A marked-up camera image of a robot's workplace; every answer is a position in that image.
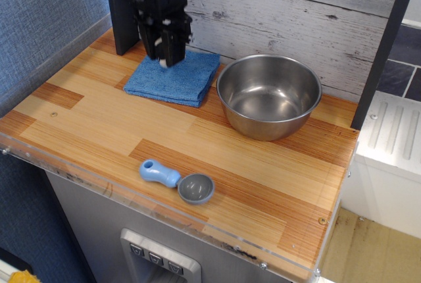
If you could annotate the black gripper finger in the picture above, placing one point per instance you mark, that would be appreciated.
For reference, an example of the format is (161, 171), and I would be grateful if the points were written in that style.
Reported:
(151, 39)
(174, 43)

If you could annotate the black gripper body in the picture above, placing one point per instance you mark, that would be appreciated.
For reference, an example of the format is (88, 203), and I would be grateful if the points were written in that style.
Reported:
(161, 0)

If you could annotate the plush sushi roll toy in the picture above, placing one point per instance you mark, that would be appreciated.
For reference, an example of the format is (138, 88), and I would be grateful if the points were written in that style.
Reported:
(164, 42)

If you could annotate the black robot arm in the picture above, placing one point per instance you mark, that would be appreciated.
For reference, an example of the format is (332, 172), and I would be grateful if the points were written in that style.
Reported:
(165, 29)

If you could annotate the blue folded cloth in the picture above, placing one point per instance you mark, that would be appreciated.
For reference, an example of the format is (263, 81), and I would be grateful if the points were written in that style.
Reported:
(185, 83)

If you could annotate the orange yellow object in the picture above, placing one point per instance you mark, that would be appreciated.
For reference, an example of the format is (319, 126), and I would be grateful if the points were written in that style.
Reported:
(23, 277)

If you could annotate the stainless steel bowl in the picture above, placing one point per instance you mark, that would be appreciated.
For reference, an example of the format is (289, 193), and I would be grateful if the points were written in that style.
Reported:
(268, 97)

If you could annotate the blue grey toy scoop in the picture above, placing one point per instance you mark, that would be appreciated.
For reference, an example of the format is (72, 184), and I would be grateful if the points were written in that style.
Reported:
(194, 189)

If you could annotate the grey toy kitchen cabinet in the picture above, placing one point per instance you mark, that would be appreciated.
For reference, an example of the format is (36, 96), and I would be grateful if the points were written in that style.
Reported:
(105, 229)

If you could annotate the silver dispenser button panel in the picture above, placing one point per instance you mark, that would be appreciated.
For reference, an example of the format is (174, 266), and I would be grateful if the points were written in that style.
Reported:
(150, 261)

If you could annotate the white ridged side cabinet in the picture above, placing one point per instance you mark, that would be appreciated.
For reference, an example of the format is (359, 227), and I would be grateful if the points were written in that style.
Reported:
(383, 184)

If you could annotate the dark right vertical post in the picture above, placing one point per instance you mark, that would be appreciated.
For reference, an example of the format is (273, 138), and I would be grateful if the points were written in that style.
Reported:
(393, 24)

